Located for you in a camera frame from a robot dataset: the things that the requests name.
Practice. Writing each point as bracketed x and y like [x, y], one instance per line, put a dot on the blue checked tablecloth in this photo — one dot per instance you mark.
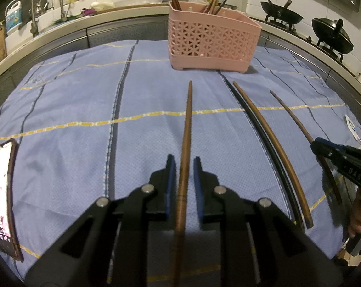
[78, 155]

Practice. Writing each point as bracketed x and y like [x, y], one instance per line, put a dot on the white cloth label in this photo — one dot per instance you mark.
[352, 128]

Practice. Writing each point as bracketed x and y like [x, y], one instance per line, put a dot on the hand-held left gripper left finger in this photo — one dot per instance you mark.
[171, 185]

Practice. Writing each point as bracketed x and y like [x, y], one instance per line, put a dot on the black wok with lid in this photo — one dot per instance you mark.
[333, 37]

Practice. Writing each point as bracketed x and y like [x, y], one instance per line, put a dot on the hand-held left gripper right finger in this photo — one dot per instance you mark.
[198, 185]

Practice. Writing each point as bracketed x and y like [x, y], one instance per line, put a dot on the white and blue detergent bottle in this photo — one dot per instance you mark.
[13, 18]

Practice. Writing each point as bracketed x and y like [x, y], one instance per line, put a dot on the white plastic bag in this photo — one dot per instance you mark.
[102, 6]

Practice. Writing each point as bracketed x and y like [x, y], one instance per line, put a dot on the smartphone with lit screen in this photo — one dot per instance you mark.
[1, 200]

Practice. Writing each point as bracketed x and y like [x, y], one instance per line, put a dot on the person's right hand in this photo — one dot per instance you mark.
[357, 218]

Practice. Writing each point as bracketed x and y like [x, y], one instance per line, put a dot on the green vegetables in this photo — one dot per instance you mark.
[63, 20]

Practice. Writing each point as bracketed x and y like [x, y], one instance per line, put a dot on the metal kitchen faucet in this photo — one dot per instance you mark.
[32, 15]
[59, 4]

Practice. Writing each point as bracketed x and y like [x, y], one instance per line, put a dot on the purple vegetable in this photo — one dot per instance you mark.
[87, 12]

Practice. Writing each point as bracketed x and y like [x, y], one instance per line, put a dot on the gas stove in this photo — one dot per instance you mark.
[306, 37]

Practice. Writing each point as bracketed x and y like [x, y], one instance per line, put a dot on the brown wooden chopstick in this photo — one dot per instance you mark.
[186, 131]
[276, 146]

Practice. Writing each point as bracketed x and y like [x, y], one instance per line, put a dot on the pink plastic utensil basket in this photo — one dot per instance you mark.
[210, 39]

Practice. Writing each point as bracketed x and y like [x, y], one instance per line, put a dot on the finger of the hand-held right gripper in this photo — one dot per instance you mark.
[331, 146]
[318, 155]

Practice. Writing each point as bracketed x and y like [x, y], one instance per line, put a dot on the thin brown chopstick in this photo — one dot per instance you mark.
[294, 119]

